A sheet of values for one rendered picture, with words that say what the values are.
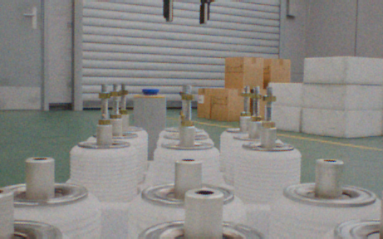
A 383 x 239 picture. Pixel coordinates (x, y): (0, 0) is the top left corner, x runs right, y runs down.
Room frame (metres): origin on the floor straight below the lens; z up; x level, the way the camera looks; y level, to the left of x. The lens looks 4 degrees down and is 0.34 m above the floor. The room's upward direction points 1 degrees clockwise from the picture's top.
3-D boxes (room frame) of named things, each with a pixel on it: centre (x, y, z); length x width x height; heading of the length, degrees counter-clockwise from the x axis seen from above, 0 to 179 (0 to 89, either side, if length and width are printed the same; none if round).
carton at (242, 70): (4.76, -0.48, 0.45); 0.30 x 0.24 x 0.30; 33
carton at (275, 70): (4.96, -0.78, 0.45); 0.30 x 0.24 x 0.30; 29
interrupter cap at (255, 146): (0.71, -0.11, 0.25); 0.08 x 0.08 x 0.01
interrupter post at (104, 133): (0.70, 0.13, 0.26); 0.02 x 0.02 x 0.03
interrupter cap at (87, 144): (0.70, 0.13, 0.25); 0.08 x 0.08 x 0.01
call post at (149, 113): (1.11, 0.10, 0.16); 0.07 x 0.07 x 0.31; 2
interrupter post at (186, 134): (0.71, 0.01, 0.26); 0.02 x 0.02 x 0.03
